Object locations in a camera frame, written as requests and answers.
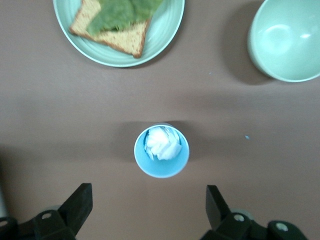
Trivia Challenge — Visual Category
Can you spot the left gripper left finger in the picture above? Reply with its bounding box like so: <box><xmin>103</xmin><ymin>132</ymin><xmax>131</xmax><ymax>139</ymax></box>
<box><xmin>0</xmin><ymin>183</ymin><xmax>94</xmax><ymax>240</ymax></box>

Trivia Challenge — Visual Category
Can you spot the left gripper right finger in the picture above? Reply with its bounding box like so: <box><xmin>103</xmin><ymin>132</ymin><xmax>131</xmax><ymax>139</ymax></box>
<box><xmin>199</xmin><ymin>184</ymin><xmax>309</xmax><ymax>240</ymax></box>

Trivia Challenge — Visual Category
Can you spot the blue cup holding white paper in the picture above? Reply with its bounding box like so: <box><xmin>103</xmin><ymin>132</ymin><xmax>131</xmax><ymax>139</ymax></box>
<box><xmin>133</xmin><ymin>122</ymin><xmax>190</xmax><ymax>179</ymax></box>

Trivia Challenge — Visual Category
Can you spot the crumpled white paper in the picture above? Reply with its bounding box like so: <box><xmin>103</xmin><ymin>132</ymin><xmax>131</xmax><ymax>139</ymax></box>
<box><xmin>144</xmin><ymin>126</ymin><xmax>183</xmax><ymax>161</ymax></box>

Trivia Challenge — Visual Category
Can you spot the brown table cover mat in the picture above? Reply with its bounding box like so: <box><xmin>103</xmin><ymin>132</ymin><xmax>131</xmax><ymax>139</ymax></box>
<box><xmin>0</xmin><ymin>0</ymin><xmax>320</xmax><ymax>240</ymax></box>

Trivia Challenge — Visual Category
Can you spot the brown toast slice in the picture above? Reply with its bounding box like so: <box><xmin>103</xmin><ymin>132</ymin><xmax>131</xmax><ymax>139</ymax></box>
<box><xmin>68</xmin><ymin>0</ymin><xmax>153</xmax><ymax>59</ymax></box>

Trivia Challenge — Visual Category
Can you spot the pale green bowl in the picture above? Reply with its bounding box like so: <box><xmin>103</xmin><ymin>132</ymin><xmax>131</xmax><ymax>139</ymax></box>
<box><xmin>247</xmin><ymin>0</ymin><xmax>320</xmax><ymax>83</ymax></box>

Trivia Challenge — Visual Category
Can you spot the pale green plate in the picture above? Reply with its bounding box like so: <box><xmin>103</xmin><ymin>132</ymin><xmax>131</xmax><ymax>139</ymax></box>
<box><xmin>52</xmin><ymin>0</ymin><xmax>186</xmax><ymax>68</ymax></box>

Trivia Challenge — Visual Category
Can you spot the green lettuce leaf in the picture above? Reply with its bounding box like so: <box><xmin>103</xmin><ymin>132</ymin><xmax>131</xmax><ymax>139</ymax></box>
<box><xmin>86</xmin><ymin>0</ymin><xmax>165</xmax><ymax>36</ymax></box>

